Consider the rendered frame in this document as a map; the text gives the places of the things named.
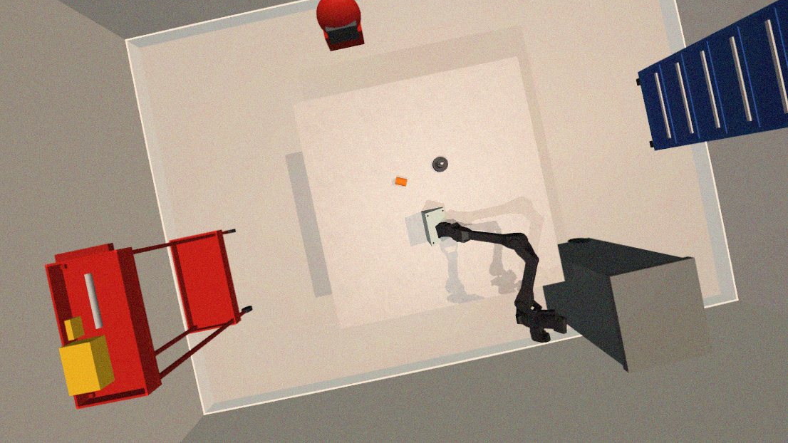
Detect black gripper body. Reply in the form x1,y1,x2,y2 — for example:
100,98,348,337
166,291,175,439
516,309,567,334

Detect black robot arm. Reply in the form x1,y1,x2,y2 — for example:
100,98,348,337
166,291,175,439
435,222,563,343

